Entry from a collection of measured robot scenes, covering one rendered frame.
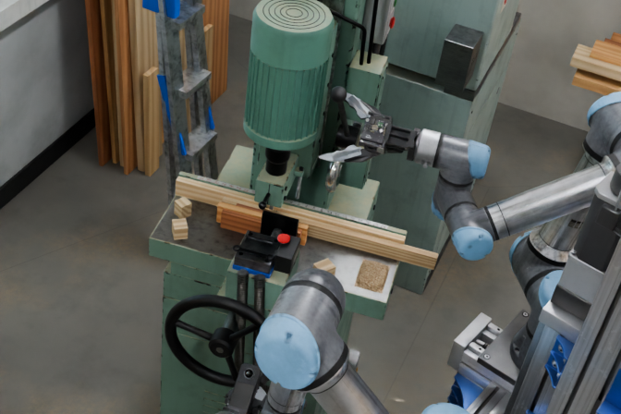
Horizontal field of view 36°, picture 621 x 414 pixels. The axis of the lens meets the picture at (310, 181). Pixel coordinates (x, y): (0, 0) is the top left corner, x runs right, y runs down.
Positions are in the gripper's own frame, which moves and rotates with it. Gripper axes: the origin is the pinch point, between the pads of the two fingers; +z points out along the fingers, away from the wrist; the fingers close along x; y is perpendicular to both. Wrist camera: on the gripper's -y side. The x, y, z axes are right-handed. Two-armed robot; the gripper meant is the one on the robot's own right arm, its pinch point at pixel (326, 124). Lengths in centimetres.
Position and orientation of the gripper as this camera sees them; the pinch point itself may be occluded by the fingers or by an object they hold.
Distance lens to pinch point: 209.1
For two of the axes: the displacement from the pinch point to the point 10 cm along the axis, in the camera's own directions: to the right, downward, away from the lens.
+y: -0.9, -1.8, -9.8
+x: -2.7, 9.5, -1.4
